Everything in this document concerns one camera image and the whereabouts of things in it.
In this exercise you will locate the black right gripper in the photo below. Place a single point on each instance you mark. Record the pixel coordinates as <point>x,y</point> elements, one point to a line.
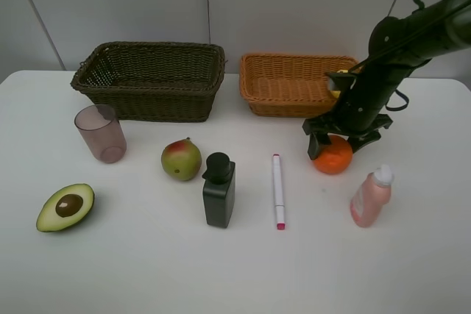
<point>355,114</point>

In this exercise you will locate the orange tangerine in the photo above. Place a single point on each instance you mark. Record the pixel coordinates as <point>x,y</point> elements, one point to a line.
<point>334,158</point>

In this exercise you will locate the yellow lemon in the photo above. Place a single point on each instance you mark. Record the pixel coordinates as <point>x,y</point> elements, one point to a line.
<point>336,93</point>

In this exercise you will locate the pink bottle with white cap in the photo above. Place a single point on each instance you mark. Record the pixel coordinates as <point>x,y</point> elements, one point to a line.
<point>369,199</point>

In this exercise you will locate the white marker with pink cap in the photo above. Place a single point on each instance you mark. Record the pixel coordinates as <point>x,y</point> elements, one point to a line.
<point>278,193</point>

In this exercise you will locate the dark green pump bottle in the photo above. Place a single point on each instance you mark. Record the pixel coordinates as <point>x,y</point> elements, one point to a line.
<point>219,189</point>

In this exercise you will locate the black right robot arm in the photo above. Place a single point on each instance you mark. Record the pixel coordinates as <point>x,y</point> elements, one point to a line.
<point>397,47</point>

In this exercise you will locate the orange wicker basket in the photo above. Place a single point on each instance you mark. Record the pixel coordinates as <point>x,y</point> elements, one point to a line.
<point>289,85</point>

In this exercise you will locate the red green mango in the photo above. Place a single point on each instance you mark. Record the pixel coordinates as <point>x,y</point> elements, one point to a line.
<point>181,160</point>

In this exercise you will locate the dark brown wicker basket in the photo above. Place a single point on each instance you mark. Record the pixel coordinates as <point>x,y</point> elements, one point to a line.
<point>153,81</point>

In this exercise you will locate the translucent pink plastic cup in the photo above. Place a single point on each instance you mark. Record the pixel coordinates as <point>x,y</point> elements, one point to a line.
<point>101,130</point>

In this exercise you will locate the halved avocado with pit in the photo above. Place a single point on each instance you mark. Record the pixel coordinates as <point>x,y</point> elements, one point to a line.
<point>66,208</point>

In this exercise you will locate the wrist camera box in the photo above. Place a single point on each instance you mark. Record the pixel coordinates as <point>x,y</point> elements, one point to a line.
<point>340,81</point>

